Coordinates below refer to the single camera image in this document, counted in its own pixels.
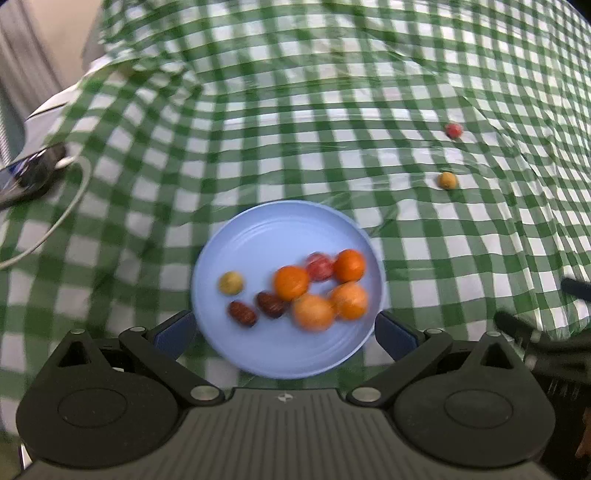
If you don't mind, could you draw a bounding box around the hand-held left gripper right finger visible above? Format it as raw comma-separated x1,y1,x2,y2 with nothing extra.
346,310,532,408

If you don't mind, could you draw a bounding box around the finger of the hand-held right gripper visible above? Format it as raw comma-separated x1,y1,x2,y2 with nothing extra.
561,276,591,302
495,311,544,344

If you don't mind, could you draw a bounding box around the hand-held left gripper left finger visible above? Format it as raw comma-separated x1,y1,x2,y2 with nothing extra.
46,310,225,408

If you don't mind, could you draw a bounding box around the dark red date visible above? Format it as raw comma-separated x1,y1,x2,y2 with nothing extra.
256,291,288,319
228,301,258,329

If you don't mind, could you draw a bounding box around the light blue plate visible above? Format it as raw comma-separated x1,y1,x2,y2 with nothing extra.
191,200,387,380

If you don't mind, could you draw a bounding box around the person's dark clothing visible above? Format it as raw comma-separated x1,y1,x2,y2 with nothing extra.
540,383,591,480

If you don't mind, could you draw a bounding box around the green checkered tablecloth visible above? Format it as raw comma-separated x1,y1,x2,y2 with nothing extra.
0,0,591,462

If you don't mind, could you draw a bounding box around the grey curtain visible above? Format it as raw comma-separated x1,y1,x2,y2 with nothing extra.
0,0,105,167

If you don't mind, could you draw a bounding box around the white cable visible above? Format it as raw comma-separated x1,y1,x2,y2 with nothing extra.
0,156,92,271

